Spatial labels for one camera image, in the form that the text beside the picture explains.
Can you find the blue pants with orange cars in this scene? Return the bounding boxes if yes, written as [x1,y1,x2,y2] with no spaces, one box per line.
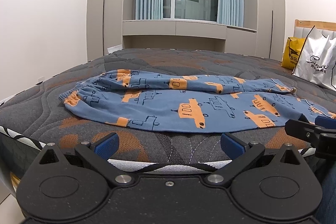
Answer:
[59,69,335,134]

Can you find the white shopping bag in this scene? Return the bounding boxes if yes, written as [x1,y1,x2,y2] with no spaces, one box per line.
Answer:
[292,27,335,91]

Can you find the yellow shopping bag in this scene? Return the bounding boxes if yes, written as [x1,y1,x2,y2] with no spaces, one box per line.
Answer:
[281,37,305,70]

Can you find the wooden padded headboard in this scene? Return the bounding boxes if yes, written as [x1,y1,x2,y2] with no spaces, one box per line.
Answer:
[293,19,336,41]

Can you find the beige built-in wardrobe unit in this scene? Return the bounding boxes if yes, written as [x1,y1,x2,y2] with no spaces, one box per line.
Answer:
[87,0,285,60]

